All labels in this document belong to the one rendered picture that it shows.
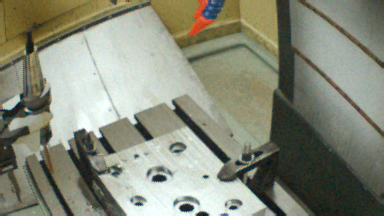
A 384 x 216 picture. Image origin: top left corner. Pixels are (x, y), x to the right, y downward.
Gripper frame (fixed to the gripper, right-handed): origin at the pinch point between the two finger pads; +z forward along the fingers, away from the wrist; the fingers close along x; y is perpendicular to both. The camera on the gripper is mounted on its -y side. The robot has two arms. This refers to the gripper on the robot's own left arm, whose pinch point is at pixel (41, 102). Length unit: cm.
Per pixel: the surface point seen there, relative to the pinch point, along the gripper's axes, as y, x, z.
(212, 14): -15.5, 18.7, 17.6
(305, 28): 16, -16, 65
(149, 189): 32.4, -6.9, 19.5
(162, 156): 32.4, -14.0, 26.4
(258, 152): 31, -4, 41
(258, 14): 57, -87, 104
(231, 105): 74, -65, 76
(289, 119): 48, -24, 67
